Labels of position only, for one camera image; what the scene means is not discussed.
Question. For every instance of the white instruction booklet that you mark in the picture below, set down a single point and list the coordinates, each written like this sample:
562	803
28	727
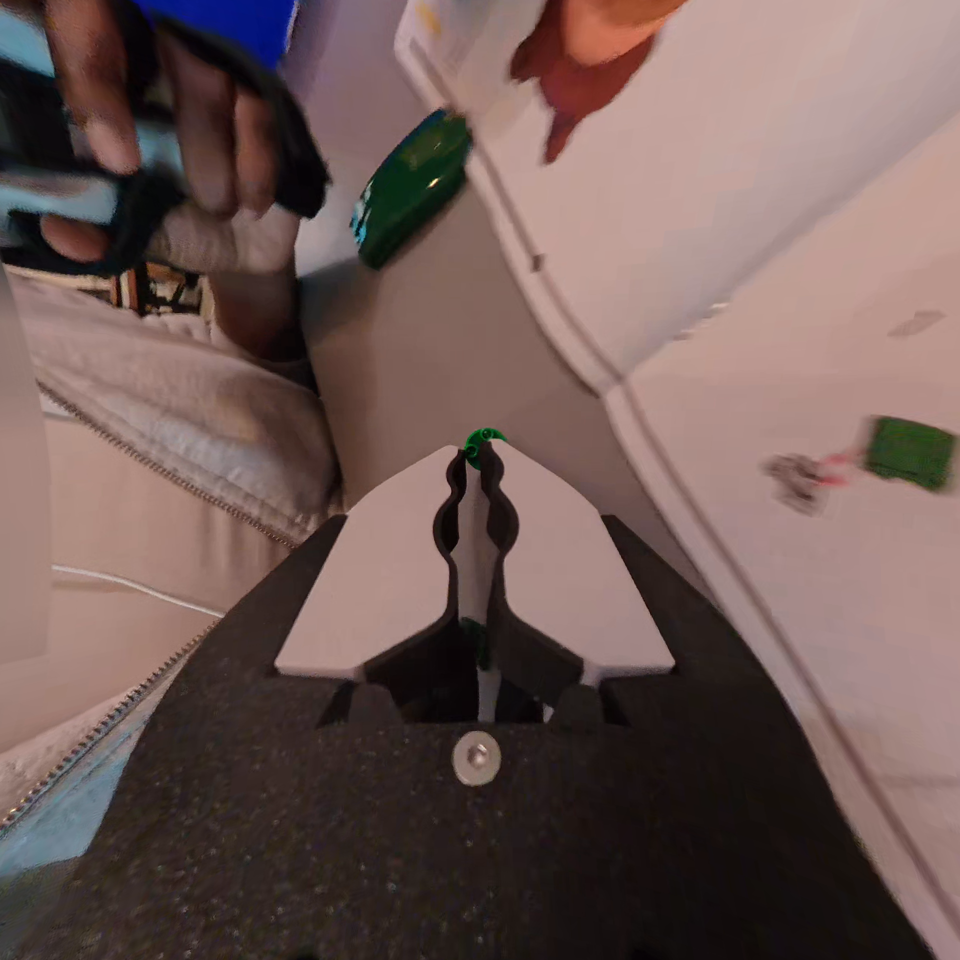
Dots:
750	225

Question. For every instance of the small green round piece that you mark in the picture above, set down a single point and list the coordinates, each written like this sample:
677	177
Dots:
484	442

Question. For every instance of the person in grey hoodie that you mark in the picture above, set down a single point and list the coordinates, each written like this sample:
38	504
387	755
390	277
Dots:
187	405

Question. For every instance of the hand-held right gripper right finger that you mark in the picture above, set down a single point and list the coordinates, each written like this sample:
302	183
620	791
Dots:
577	592

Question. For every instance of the beige shirt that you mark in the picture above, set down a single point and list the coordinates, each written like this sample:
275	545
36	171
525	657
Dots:
150	525

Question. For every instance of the person's left forearm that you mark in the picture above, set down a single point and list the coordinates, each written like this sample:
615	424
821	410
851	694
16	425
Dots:
259	322

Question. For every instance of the dark green leaf piece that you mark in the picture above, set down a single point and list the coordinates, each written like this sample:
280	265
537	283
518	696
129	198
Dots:
412	187

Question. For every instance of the blue bin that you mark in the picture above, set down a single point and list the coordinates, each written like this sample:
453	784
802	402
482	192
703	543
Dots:
225	22

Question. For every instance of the person's left hand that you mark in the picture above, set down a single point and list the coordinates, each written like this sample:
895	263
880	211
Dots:
210	127

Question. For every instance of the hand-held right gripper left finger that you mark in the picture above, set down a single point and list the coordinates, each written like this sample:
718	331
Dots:
360	592

